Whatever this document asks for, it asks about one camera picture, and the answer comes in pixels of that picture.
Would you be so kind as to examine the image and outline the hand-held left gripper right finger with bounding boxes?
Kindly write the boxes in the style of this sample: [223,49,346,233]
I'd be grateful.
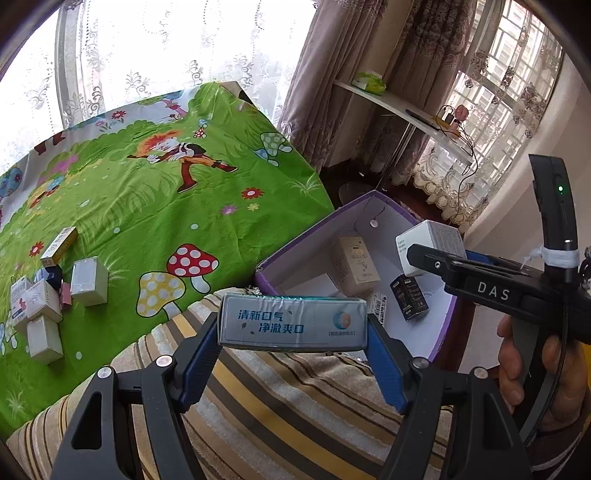
[367,314,532,480]

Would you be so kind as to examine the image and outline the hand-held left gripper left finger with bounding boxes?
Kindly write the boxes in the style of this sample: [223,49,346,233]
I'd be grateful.
[51,311,222,480]

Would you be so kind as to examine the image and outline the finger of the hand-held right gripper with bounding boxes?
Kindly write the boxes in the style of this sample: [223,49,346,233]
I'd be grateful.
[464,250,506,269]
[406,244,463,280]

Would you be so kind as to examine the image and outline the white box with grey text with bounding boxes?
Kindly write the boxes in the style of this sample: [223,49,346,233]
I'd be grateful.
[396,220,467,278]

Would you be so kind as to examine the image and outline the black and grey box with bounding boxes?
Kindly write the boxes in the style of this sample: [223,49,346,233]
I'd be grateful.
[390,274,430,321]

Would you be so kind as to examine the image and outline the white box with barcode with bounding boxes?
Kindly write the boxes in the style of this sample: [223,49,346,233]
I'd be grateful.
[368,290,393,326]

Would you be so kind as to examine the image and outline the beige cardboard box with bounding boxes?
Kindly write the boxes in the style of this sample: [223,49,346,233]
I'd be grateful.
[330,237,382,298]

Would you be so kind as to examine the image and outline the purple cardboard box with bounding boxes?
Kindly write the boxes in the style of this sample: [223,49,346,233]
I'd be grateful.
[255,190,459,363]

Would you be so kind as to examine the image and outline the long silver printed box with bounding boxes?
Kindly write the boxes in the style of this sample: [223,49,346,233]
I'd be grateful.
[217,293,369,354]

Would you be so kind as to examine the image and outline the grey and white box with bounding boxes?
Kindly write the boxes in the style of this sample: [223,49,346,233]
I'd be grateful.
[70,257,110,308]

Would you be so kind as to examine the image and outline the plain white box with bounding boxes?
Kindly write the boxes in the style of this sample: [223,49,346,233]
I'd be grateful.
[26,316,65,366]

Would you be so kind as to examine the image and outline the yellow and white box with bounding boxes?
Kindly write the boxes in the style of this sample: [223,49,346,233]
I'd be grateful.
[40,226,79,268]

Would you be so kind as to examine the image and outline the red and white box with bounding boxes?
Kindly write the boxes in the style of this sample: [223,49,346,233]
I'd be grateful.
[9,276,29,337]

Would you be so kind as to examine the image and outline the person's right hand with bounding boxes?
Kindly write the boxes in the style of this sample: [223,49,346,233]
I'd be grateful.
[498,318,591,432]

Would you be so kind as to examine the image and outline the striped velvet cushion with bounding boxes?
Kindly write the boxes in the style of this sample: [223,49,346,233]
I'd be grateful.
[4,288,467,480]

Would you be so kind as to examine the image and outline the round grey fan base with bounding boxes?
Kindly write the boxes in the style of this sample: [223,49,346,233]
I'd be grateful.
[337,182,376,207]

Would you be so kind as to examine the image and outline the green cartoon printed cloth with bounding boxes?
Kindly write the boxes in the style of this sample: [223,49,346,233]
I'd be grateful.
[0,82,335,439]

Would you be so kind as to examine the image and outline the floral lace curtain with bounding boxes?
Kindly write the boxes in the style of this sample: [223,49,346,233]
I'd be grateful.
[412,0,568,228]

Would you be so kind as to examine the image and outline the white shelf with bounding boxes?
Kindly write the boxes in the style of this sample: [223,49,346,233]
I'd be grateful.
[332,78,476,185]

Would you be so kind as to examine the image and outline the green tissue pack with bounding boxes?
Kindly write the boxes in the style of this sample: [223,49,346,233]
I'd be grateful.
[352,69,387,96]

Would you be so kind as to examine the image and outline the pink patterned curtain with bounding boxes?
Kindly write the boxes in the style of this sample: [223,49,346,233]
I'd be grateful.
[277,0,504,185]

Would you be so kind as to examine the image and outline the white lace curtain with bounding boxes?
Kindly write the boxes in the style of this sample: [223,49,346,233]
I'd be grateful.
[0,0,319,155]

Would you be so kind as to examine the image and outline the black cable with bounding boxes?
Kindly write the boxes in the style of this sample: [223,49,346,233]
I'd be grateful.
[438,124,477,178]

